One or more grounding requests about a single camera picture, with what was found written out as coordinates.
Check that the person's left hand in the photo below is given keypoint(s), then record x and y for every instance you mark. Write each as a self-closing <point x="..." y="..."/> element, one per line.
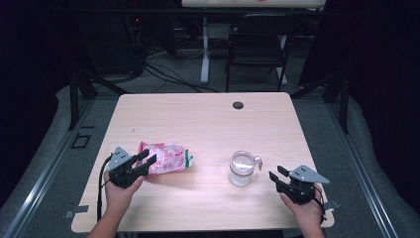
<point x="119" y="197"/>

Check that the black folding chair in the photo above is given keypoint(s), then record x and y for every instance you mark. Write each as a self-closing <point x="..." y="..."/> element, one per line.
<point x="257" y="36"/>

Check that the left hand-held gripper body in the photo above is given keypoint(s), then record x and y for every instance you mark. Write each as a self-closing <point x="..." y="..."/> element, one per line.
<point x="123" y="172"/>

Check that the pink and white plastic bag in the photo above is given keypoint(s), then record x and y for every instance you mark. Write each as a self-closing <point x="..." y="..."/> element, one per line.
<point x="169" y="159"/>

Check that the aluminium floor rail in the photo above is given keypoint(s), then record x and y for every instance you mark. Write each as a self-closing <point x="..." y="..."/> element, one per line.
<point x="43" y="188"/>
<point x="363" y="178"/>

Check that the white table leg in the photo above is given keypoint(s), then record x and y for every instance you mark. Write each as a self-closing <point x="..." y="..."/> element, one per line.
<point x="205" y="59"/>

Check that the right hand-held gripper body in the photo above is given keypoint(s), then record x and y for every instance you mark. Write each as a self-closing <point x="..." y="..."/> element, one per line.
<point x="298" y="186"/>

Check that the glass jar with hinged lid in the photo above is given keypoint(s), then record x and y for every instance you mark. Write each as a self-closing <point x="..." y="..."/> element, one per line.
<point x="241" y="170"/>

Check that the round table grommet hole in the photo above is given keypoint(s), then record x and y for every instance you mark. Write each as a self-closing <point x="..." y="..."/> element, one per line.
<point x="238" y="105"/>

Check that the grey tape piece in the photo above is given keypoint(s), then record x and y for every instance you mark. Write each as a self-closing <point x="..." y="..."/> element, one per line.
<point x="77" y="210"/>
<point x="332" y="205"/>

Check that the black metal stand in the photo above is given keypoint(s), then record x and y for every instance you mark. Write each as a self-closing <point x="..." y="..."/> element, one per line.
<point x="74" y="99"/>
<point x="344" y="105"/>

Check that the person's right hand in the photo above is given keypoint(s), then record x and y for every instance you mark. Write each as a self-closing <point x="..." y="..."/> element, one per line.
<point x="305" y="214"/>

